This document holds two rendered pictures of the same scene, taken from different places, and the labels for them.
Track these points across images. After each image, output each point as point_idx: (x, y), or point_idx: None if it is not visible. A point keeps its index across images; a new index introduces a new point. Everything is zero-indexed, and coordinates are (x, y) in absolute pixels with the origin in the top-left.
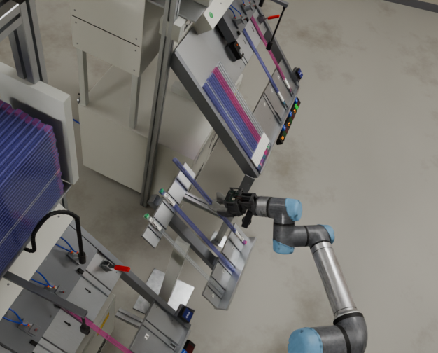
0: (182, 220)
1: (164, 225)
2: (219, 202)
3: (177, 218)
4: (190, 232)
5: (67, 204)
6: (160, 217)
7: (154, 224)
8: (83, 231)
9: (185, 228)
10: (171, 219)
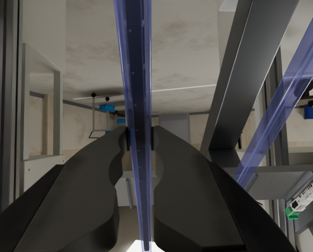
0: (228, 81)
1: (300, 177)
2: (122, 166)
3: (229, 102)
4: (256, 17)
5: (279, 213)
6: (281, 190)
7: (311, 202)
8: None
9: (252, 55)
10: (243, 117)
